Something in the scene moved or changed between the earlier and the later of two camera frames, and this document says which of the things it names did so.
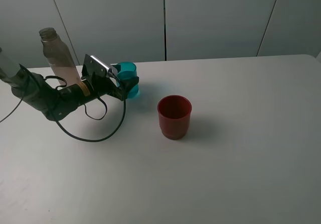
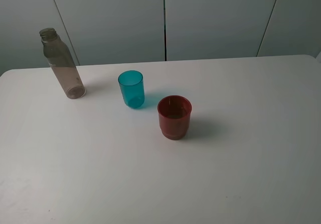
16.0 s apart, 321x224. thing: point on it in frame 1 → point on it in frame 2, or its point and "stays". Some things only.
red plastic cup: [174, 112] stays
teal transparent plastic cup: [127, 70] → [132, 84]
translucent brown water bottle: [59, 56] stays
